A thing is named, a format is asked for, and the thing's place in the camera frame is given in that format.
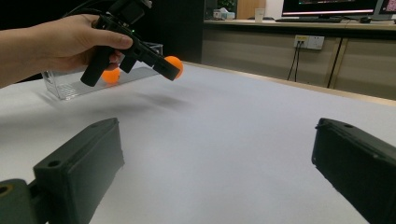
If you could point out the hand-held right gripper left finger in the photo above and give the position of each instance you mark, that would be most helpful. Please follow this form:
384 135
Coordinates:
77 174

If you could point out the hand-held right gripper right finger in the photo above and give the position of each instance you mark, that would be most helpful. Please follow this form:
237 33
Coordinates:
358 168

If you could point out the orange ball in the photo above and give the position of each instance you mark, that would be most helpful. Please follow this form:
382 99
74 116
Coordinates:
174 61
111 76

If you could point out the clear plastic tray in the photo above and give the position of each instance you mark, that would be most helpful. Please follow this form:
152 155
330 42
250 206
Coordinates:
71 87

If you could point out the tissue box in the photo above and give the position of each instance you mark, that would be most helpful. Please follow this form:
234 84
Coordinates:
229 15

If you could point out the beige wooden counter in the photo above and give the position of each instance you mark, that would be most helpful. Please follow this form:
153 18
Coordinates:
249 53

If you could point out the white board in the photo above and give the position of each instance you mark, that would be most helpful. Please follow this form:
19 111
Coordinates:
218 140

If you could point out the green plant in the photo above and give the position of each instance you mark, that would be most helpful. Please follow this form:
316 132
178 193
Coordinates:
227 3

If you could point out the wooden door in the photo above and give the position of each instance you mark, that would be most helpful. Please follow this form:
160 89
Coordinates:
246 9

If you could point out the white cup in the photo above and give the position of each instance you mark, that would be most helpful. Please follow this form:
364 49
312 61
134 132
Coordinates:
260 15

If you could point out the black computer mouse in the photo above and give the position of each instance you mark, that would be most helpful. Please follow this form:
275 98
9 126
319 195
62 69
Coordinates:
365 20

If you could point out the black keyboard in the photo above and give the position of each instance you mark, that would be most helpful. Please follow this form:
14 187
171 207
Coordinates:
308 19

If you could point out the black computer monitor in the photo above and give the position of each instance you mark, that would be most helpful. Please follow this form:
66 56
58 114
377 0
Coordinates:
327 6

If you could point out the white wall socket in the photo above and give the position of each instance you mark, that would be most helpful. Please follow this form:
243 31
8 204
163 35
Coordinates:
308 42

